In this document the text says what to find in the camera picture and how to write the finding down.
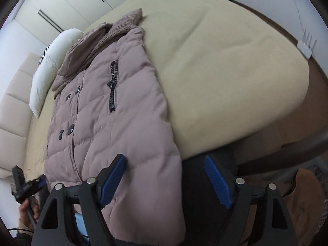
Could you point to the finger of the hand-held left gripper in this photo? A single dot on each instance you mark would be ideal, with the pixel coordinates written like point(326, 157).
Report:
point(38, 182)
point(18, 175)

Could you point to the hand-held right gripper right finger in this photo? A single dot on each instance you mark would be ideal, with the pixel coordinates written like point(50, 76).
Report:
point(217, 182)

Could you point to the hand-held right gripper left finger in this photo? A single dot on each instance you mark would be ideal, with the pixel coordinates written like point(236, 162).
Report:
point(112, 182)

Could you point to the mauve hooded puffer coat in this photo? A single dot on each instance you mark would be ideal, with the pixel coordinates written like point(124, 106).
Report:
point(115, 123)

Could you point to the person's left forearm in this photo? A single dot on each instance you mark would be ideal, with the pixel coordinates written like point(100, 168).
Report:
point(24, 237)

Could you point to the person's left hand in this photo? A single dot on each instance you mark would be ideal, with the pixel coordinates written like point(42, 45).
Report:
point(25, 215)

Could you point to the light blue object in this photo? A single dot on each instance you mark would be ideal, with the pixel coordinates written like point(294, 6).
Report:
point(80, 224)

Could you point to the beige padded headboard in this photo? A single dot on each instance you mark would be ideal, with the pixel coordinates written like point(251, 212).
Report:
point(15, 102)

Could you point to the person's brown trousers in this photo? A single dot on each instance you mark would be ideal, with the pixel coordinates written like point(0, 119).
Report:
point(294, 205)

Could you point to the bed with beige sheet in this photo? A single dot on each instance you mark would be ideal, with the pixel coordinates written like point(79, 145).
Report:
point(217, 69)

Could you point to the white pillow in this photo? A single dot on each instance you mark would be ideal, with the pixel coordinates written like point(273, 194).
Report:
point(51, 66)

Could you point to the black white striped cushion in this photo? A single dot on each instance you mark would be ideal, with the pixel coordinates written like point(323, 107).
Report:
point(43, 55)

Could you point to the white router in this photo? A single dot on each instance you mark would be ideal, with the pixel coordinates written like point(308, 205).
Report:
point(306, 46)

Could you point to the white wardrobe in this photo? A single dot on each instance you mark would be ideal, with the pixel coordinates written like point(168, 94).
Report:
point(64, 5)

